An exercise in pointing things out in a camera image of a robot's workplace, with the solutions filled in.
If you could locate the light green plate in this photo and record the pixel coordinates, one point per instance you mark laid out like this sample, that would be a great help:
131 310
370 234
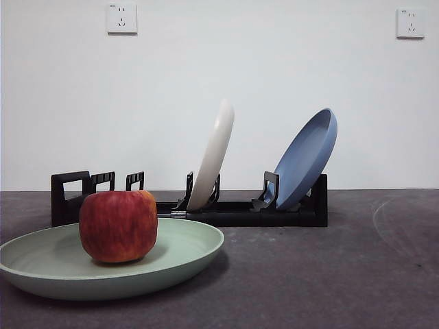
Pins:
188 246

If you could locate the red yellow apple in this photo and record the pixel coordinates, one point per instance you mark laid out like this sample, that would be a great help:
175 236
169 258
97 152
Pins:
118 226

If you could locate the cream white plate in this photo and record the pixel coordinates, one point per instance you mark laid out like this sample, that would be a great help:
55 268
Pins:
214 157

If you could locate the black plate rack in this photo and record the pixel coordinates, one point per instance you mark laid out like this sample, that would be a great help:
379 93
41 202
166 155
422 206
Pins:
240 214

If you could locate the blue plate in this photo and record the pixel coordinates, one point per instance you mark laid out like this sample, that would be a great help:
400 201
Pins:
305 161

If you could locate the white wall socket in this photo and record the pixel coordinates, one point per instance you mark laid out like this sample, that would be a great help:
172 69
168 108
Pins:
410 23
122 18

